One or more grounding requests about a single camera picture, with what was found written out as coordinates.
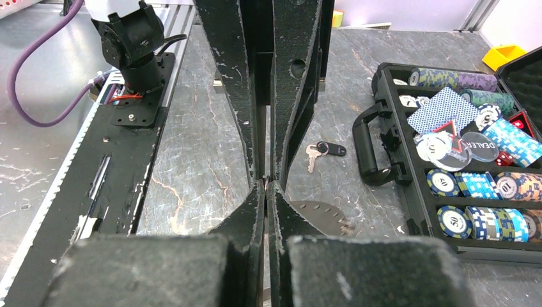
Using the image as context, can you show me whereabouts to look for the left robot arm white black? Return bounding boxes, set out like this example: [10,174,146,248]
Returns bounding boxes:
[86,1,334,185]

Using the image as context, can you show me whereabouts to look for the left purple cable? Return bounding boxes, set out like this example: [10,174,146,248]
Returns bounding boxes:
[7,0,117,129]

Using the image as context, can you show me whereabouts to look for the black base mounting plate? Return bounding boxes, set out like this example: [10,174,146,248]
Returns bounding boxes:
[1,52,180,306]

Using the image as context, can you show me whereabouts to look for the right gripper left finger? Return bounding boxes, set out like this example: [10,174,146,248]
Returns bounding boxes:
[42,180,265,306]

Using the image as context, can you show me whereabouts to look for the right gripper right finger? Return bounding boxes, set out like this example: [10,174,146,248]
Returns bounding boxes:
[267,181,476,306]

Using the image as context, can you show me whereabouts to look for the yellow box at back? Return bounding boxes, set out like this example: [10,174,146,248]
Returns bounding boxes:
[482,44,527,72]

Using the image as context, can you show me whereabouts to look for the clear dealer button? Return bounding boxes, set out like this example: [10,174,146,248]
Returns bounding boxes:
[461,132,500,162]

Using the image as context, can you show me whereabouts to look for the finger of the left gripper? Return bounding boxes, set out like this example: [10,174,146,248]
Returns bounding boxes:
[195,1,259,182]
[270,1,335,180]

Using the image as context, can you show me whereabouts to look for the black poker chip case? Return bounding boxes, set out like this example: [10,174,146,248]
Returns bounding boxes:
[352,49,541,267]

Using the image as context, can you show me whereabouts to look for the silver key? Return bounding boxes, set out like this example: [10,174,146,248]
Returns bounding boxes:
[306,143,329,173]

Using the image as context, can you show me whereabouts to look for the black key tag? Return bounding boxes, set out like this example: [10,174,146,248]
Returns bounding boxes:
[316,141,346,157]

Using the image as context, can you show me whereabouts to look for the blue playing card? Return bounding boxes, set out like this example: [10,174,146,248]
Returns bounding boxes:
[407,87,480,134]

